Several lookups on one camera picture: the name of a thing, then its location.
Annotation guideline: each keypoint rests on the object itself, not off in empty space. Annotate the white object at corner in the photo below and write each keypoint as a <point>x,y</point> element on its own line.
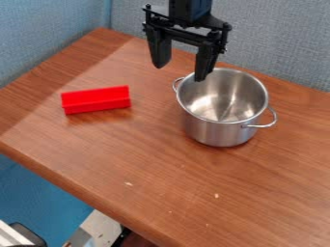
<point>11,237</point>

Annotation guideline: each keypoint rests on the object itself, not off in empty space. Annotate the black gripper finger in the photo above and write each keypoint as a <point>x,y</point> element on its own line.
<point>206,59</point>
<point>159,44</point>

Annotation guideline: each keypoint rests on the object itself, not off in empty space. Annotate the red rectangular block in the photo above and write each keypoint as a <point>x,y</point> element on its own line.
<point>95,100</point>

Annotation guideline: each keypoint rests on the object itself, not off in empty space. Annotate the black chair part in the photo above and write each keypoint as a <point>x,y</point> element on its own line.
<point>35,239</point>

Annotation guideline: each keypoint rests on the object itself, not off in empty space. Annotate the white table leg bracket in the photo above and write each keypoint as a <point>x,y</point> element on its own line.
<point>98,232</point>

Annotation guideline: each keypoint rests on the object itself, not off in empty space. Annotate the stainless steel pot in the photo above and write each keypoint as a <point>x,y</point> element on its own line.
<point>225,108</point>

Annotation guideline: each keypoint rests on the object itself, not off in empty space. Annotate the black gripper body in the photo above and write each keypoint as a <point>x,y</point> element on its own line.
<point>187,22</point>

